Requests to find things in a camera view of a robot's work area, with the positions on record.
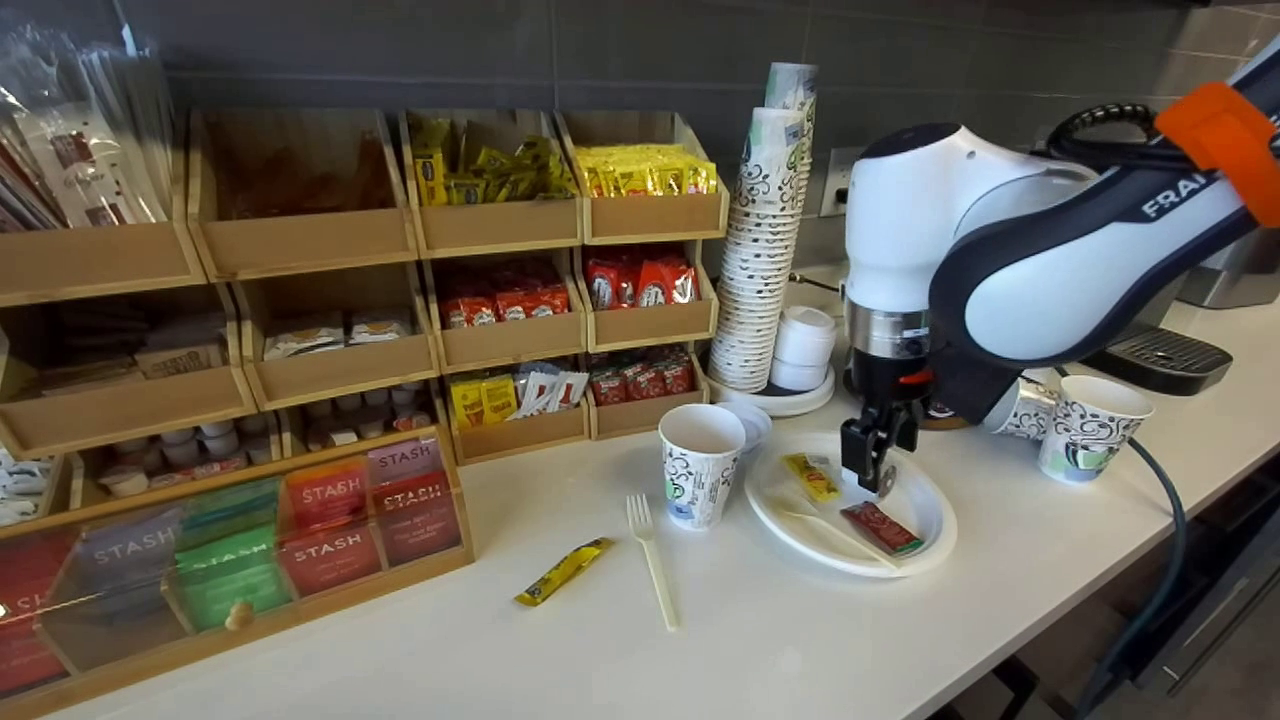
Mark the patterned paper cup upright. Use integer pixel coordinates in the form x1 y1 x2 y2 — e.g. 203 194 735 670
1040 375 1151 485

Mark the tall paper cup stack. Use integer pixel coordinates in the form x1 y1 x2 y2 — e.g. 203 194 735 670
710 62 816 392

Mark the black Keurig coffee maker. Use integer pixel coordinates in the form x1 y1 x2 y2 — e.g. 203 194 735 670
1088 325 1233 398

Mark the orange strap on arm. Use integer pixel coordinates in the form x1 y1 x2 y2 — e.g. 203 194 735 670
1151 78 1280 232

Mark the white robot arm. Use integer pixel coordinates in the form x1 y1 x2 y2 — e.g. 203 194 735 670
841 42 1280 493

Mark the patterned paper cup left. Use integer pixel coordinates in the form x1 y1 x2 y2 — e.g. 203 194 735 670
660 406 746 532

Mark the yellow sachet on counter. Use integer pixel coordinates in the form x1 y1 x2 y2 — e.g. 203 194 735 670
516 537 617 609

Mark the wooden tea bag box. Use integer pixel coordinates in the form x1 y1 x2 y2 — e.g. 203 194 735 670
0 428 471 720

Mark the red sachet on plate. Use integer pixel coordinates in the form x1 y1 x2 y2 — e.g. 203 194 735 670
843 502 920 556

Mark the teal green cable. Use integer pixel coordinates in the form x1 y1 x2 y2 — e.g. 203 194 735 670
1073 438 1193 716

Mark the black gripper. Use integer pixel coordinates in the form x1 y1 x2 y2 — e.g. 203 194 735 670
841 351 930 496

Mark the yellow sachet on plate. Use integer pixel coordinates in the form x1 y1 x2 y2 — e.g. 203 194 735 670
785 455 841 503

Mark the wooden condiment organizer shelf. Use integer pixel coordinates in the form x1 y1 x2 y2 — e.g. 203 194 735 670
0 104 732 537

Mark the patterned paper cup tipped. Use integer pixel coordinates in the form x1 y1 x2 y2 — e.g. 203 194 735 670
985 375 1058 439

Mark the white paper plate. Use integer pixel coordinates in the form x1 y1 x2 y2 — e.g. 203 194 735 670
743 451 956 581

